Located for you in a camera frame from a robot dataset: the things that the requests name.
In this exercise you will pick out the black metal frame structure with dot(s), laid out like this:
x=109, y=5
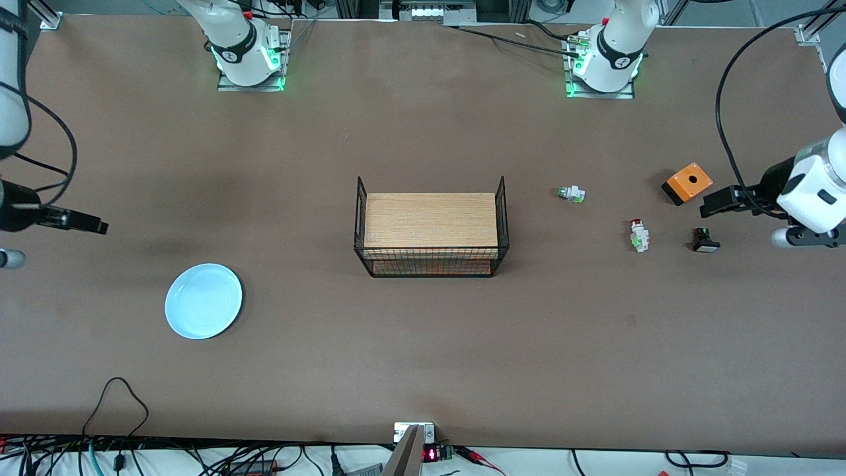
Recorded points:
x=429, y=10

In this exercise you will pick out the aluminium corner bracket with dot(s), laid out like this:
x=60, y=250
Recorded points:
x=809, y=35
x=51, y=22

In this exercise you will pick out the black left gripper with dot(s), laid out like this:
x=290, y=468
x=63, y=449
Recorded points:
x=769, y=187

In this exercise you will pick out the black square push button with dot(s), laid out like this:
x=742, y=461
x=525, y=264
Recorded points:
x=705, y=242

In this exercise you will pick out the light blue round plate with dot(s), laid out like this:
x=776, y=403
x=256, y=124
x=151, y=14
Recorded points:
x=203, y=301

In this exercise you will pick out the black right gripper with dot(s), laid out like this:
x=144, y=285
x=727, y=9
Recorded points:
x=14, y=206

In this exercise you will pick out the red push button switch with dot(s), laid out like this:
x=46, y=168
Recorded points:
x=638, y=237

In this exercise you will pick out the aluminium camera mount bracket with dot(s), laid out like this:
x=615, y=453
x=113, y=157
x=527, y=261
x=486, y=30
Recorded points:
x=406, y=449

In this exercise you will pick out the green push button switch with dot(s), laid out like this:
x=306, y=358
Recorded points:
x=572, y=194

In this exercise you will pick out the orange button enclosure box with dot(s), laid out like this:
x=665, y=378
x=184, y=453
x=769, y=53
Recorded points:
x=689, y=182

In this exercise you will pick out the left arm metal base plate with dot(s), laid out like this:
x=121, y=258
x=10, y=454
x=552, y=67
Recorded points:
x=598, y=94

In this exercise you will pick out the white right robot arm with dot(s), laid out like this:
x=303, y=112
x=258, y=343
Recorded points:
x=244, y=49

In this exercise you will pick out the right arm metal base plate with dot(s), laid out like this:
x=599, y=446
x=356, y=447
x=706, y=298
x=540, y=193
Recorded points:
x=228, y=82

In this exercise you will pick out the red clip lead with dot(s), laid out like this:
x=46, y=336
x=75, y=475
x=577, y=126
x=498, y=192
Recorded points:
x=476, y=455

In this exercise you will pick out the red digit display module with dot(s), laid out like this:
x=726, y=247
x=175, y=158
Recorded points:
x=433, y=454

